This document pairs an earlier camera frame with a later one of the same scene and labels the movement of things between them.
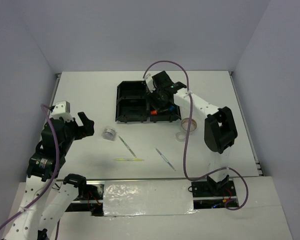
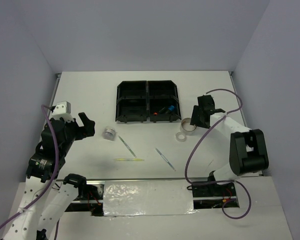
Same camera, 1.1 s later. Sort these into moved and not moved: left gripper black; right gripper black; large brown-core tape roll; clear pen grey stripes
Moved: right gripper black
Not moved: large brown-core tape roll; clear pen grey stripes; left gripper black
